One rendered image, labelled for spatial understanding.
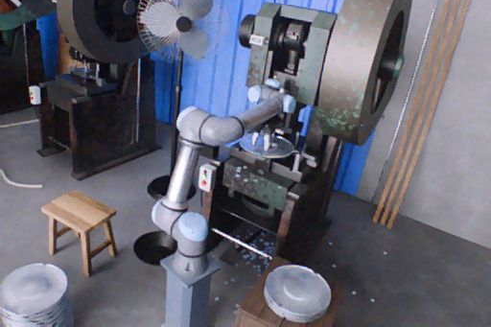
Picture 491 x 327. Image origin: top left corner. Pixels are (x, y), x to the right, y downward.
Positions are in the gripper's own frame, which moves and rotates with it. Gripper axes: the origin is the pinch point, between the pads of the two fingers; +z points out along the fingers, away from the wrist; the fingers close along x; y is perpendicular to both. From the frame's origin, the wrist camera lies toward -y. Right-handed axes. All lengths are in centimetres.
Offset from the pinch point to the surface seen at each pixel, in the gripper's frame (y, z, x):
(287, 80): 13.6, -34.5, -2.0
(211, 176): -11.8, 21.3, 19.2
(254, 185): -1.4, 21.8, -2.0
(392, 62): 14, -56, -50
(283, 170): 7.5, 11.3, -12.9
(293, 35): 12, -57, -1
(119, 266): -48, 81, 51
